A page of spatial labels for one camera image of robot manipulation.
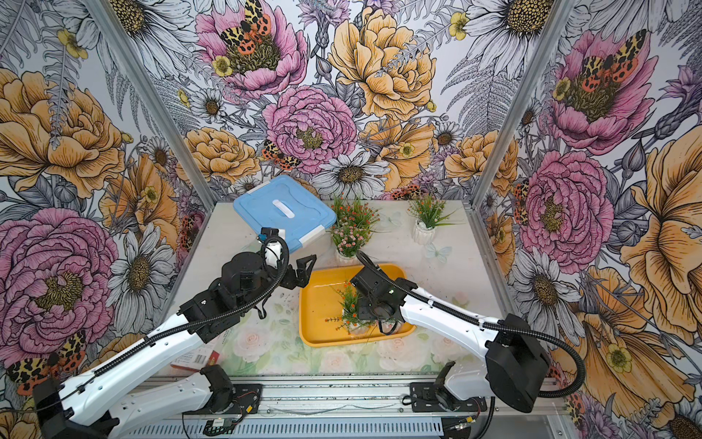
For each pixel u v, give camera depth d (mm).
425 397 734
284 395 762
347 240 910
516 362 412
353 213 970
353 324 750
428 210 1035
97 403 405
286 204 967
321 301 907
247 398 746
